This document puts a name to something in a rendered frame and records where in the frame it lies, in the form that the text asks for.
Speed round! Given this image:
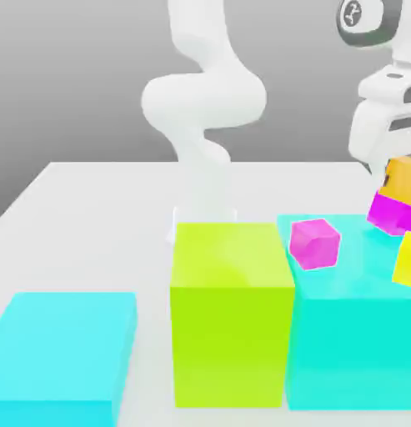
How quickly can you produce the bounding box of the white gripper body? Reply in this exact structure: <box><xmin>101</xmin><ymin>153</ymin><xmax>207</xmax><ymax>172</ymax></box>
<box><xmin>347</xmin><ymin>98</ymin><xmax>411</xmax><ymax>176</ymax></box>

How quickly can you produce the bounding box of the small orange cube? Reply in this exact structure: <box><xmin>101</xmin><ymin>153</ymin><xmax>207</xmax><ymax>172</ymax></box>
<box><xmin>378</xmin><ymin>155</ymin><xmax>411</xmax><ymax>208</ymax></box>

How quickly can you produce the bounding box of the small magenta cube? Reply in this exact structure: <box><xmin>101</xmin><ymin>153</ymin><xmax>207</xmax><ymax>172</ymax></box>
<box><xmin>366</xmin><ymin>190</ymin><xmax>411</xmax><ymax>237</ymax></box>

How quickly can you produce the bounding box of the small pink cube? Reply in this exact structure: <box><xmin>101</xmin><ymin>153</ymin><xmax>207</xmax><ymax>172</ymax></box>
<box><xmin>288</xmin><ymin>218</ymin><xmax>342</xmax><ymax>271</ymax></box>

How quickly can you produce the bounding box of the small yellow cube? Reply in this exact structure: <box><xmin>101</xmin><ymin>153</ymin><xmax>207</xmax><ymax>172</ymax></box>
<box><xmin>391</xmin><ymin>230</ymin><xmax>411</xmax><ymax>290</ymax></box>

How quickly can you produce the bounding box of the large turquoise box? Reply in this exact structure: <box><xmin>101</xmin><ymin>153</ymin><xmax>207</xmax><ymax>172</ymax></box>
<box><xmin>275</xmin><ymin>213</ymin><xmax>411</xmax><ymax>412</ymax></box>

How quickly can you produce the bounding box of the large lime green box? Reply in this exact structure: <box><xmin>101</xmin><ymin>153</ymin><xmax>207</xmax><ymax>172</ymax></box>
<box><xmin>168</xmin><ymin>222</ymin><xmax>297</xmax><ymax>409</ymax></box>

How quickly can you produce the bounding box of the large cyan box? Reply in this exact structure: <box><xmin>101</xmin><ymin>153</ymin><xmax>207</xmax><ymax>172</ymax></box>
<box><xmin>0</xmin><ymin>291</ymin><xmax>138</xmax><ymax>427</ymax></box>

